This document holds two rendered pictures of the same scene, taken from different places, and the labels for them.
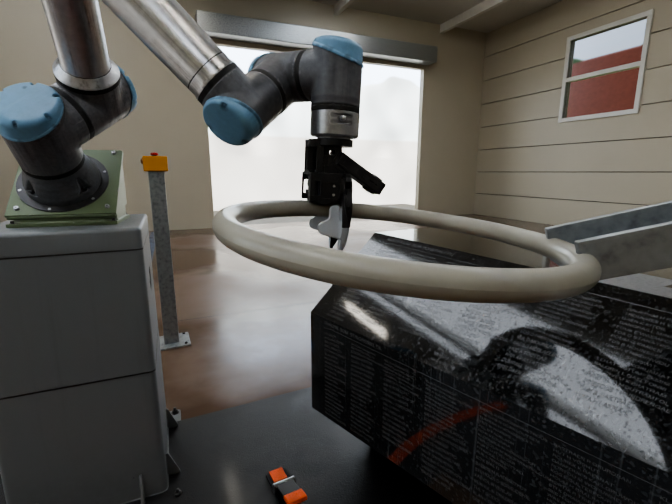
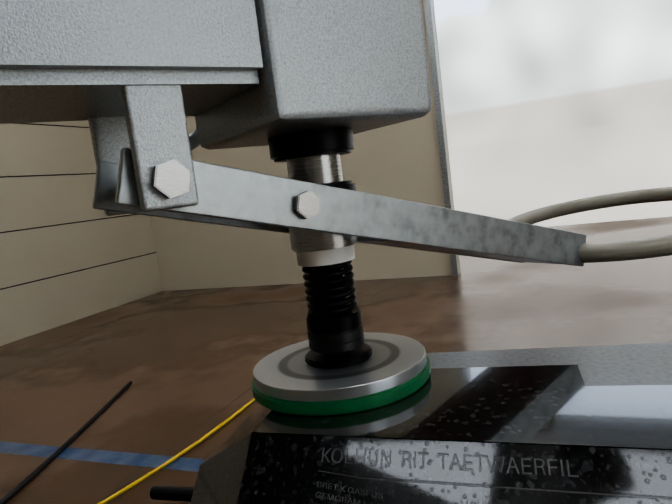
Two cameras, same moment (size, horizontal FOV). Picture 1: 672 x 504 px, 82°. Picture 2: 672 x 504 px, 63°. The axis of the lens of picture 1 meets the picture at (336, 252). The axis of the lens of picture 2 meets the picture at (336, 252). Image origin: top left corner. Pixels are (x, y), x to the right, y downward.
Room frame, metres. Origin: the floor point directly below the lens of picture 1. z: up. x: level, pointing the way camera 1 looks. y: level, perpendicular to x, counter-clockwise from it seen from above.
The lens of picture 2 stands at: (0.89, -1.17, 1.04)
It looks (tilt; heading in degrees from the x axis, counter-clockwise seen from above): 7 degrees down; 136
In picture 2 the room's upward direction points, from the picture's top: 7 degrees counter-clockwise
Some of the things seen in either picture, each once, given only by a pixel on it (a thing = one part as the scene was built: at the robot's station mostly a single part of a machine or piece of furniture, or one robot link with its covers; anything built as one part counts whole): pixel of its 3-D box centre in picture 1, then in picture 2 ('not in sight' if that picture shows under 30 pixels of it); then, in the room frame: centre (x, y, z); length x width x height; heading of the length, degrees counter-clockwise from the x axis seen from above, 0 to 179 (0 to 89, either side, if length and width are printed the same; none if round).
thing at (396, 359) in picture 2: not in sight; (339, 362); (0.41, -0.72, 0.83); 0.21 x 0.21 x 0.01
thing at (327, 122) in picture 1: (335, 127); not in sight; (0.75, 0.00, 1.08); 0.10 x 0.09 x 0.05; 17
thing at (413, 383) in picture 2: not in sight; (339, 364); (0.41, -0.72, 0.82); 0.22 x 0.22 x 0.04
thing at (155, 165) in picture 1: (163, 253); not in sight; (2.15, 0.98, 0.54); 0.20 x 0.20 x 1.09; 26
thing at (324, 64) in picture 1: (335, 77); not in sight; (0.75, 0.00, 1.17); 0.10 x 0.09 x 0.12; 61
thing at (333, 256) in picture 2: not in sight; (324, 246); (0.41, -0.72, 0.97); 0.07 x 0.07 x 0.04
